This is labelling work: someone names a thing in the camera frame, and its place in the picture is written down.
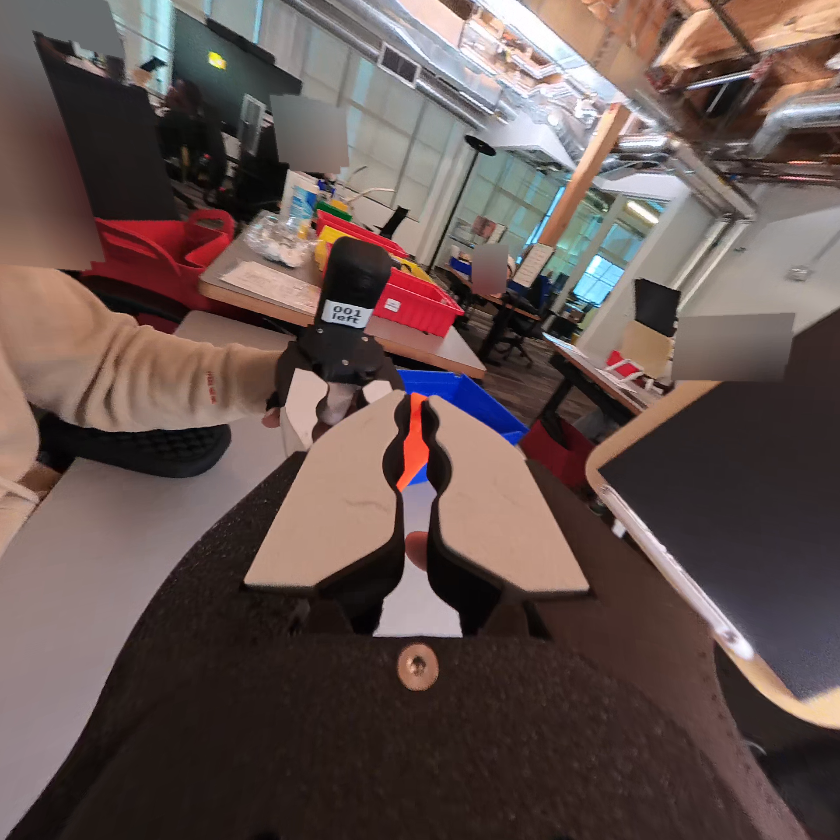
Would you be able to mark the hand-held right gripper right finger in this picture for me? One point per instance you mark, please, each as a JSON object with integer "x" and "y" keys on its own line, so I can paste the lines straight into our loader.
{"x": 505, "y": 518}

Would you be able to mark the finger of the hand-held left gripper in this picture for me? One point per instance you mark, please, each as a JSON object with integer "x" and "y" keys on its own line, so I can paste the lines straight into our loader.
{"x": 379, "y": 392}
{"x": 303, "y": 407}

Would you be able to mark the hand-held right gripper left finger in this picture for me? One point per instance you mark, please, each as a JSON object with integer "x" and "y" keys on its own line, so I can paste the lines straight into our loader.
{"x": 341, "y": 512}

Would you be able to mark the orange block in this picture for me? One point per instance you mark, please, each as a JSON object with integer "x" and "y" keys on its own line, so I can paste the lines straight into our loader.
{"x": 413, "y": 446}

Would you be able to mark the blue plastic bin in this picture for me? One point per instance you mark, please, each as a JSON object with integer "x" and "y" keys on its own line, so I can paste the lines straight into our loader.
{"x": 479, "y": 400}

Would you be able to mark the person's left forearm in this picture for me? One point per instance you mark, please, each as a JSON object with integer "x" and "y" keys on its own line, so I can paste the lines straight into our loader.
{"x": 131, "y": 361}

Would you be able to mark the person's left hand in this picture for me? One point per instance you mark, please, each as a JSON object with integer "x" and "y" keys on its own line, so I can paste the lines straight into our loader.
{"x": 272, "y": 418}

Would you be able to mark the yellow plastic bin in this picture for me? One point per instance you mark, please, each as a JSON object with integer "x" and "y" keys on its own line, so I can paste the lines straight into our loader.
{"x": 325, "y": 253}

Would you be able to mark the small red bin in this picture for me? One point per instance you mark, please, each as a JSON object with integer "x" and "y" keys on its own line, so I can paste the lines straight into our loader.
{"x": 615, "y": 359}
{"x": 354, "y": 233}

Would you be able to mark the green plastic bin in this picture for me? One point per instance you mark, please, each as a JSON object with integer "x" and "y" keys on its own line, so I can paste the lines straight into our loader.
{"x": 331, "y": 208}

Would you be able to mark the large red tote bin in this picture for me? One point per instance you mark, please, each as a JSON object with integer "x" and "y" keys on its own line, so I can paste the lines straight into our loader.
{"x": 420, "y": 305}

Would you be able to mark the white paper sheet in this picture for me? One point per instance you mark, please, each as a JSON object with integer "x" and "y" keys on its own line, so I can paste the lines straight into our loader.
{"x": 275, "y": 285}

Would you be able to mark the clear plastic bag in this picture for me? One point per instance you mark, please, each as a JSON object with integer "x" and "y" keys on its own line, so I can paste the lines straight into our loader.
{"x": 279, "y": 239}

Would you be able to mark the white labelled container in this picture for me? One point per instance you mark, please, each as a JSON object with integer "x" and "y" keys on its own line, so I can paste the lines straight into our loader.
{"x": 300, "y": 197}

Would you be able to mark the black floor lamp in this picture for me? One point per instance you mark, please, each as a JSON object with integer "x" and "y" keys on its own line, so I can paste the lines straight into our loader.
{"x": 459, "y": 197}

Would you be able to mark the wooden top desk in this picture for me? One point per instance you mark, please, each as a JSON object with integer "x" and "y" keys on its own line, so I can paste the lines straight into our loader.
{"x": 590, "y": 371}
{"x": 499, "y": 302}

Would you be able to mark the black office chair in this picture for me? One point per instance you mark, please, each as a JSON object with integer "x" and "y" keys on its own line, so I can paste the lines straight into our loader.
{"x": 522, "y": 334}

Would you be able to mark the black textured pad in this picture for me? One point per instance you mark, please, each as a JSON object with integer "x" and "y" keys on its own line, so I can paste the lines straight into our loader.
{"x": 144, "y": 449}

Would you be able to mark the whiteboard on stand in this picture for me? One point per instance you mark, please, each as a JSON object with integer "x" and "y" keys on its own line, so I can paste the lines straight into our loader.
{"x": 533, "y": 262}

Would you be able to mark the small white board stand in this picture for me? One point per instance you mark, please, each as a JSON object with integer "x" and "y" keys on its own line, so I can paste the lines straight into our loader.
{"x": 630, "y": 377}

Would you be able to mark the small wooden board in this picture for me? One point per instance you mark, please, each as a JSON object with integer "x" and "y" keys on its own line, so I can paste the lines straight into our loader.
{"x": 646, "y": 354}

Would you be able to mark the black faced wooden board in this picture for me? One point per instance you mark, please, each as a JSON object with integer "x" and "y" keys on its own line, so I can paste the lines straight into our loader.
{"x": 735, "y": 512}

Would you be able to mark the large black monitor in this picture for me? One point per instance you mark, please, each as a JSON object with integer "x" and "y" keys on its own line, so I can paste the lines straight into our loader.
{"x": 229, "y": 79}

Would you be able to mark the black rectangular panel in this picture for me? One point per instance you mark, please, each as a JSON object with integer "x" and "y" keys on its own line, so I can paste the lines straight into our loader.
{"x": 656, "y": 305}

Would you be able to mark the black high-back chair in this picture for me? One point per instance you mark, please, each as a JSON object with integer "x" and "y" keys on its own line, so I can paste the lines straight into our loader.
{"x": 111, "y": 144}

